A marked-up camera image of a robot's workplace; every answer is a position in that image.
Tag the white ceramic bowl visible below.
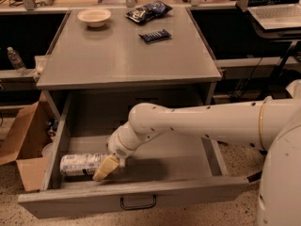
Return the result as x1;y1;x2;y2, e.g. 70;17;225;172
77;8;111;27

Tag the clear plastic bottle blue label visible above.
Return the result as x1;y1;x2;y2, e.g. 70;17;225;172
60;153;105;176

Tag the open grey wooden drawer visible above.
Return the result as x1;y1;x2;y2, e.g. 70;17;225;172
18;89;247;218

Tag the black metal drawer handle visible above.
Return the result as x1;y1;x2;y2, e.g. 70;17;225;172
120;195;157;211

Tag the blue chip bag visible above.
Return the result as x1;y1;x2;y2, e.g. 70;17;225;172
125;1;172;24

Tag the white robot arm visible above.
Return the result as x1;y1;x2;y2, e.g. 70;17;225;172
93;97;301;182

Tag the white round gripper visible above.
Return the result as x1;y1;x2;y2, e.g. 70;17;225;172
93;125;135;182

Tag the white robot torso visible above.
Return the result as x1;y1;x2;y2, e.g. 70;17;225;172
255;80;301;226

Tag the open cardboard box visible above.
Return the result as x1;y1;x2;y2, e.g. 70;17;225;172
0;94;55;191

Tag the dark blue snack bar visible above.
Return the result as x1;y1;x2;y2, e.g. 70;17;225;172
139;29;171;44

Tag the small clear water bottle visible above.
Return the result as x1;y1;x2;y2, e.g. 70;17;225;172
7;47;27;76

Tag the silver laptop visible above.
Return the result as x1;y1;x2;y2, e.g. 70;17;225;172
247;0;301;30

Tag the grey cabinet counter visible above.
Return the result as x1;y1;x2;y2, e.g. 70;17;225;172
36;6;223;111

